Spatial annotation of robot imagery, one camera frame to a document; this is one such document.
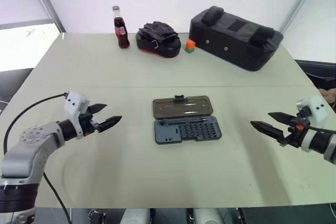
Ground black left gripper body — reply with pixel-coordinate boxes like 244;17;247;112
78;112;102;138

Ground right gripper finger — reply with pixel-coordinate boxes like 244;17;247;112
249;120;289;143
267;111;299;126

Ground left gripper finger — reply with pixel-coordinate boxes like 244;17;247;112
88;103;108;115
98;115;123;133

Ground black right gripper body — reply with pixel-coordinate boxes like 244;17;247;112
279;113;306;148

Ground screwdriver bit case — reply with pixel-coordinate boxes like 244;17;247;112
152;94;223;145

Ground black chair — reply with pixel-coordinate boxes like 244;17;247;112
295;59;336;90

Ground glass cola bottle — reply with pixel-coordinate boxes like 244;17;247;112
112;5;131;50

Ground dark rounded shape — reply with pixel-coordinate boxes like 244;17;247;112
87;209;106;224
235;207;247;224

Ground black boxing focus mitt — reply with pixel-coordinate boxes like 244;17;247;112
134;20;183;58

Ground large black padded bag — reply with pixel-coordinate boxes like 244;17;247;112
188;5;285;72

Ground white rounded robot leg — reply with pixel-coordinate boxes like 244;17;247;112
120;208;152;224
192;208;224;224

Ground orange and green toy block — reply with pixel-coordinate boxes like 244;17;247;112
184;38;197;55

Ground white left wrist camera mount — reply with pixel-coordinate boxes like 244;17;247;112
64;90;91;140

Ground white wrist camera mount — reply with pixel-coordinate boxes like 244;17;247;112
64;90;91;140
296;95;329;153

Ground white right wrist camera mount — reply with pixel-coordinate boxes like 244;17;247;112
296;95;329;153

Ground grey window frame post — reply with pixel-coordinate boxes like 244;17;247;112
24;0;67;34
278;0;324;34

